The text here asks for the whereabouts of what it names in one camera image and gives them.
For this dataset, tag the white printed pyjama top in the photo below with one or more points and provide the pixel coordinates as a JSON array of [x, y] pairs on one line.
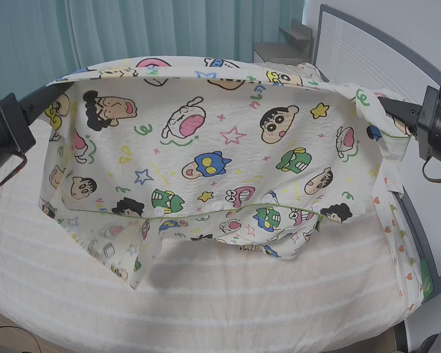
[[220, 142]]

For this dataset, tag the grey bedside table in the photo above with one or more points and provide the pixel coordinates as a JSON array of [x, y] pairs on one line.
[[283, 46]]

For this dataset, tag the blue-green curtain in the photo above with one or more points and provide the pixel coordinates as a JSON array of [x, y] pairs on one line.
[[132, 20]]

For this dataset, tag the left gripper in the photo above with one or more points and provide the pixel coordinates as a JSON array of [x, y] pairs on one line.
[[11, 127]]

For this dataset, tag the bed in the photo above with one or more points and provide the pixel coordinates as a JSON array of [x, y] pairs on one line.
[[205, 300]]

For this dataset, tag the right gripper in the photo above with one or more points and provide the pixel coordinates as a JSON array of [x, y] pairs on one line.
[[430, 123]]

